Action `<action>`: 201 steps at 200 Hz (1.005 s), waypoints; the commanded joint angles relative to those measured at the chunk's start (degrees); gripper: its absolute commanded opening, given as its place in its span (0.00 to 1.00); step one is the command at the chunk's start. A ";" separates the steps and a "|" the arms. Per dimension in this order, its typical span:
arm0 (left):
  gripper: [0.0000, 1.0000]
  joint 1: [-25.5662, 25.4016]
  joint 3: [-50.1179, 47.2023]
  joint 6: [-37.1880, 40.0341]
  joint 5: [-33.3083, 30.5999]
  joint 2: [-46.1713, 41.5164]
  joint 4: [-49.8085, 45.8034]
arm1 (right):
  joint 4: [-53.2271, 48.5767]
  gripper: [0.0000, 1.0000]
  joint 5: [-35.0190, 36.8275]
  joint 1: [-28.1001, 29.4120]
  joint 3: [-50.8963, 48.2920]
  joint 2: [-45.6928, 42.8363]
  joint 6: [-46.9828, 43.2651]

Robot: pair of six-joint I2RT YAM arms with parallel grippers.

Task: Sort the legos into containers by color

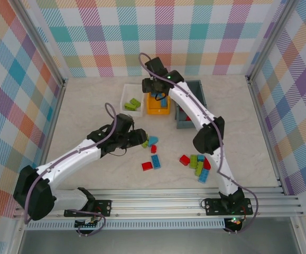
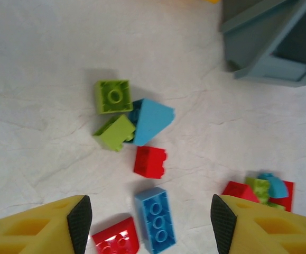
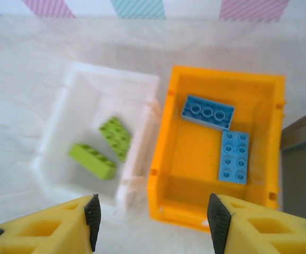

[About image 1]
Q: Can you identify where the orange plastic bin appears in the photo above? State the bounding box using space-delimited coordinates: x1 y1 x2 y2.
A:
146 92 172 115

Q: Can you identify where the white plastic bin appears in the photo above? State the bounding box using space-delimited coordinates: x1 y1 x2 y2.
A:
119 84 146 117

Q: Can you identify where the grey plastic bin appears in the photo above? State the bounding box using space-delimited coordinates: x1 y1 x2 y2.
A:
174 79 209 130

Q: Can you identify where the light blue curved lego brick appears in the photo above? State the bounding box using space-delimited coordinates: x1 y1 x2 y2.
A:
147 135 160 147

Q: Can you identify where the small controller board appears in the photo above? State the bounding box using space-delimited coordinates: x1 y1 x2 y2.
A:
225 216 243 229
74 217 101 230

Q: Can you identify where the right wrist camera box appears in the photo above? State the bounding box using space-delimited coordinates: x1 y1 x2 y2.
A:
144 56 169 78

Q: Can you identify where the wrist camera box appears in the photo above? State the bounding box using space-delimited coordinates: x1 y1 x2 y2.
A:
144 56 169 78
115 113 135 133

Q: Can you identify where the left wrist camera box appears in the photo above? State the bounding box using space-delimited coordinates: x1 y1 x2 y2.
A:
115 113 135 133

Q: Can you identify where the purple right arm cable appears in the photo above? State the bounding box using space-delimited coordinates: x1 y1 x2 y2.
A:
138 52 259 235

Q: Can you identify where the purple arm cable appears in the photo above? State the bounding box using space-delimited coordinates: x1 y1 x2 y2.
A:
138 52 259 235
23 102 116 238

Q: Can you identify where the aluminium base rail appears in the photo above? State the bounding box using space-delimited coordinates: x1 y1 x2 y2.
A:
12 187 304 219

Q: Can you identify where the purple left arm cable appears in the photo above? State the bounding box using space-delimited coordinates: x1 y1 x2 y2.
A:
23 102 116 238

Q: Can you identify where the aluminium side rail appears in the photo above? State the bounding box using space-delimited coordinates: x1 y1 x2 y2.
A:
245 75 288 195
19 78 68 199

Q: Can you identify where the white slotted cable duct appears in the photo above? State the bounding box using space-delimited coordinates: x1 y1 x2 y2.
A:
23 221 229 231

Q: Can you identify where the aluminium corner post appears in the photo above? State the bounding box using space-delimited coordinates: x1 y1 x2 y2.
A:
245 0 299 81
11 0 67 88

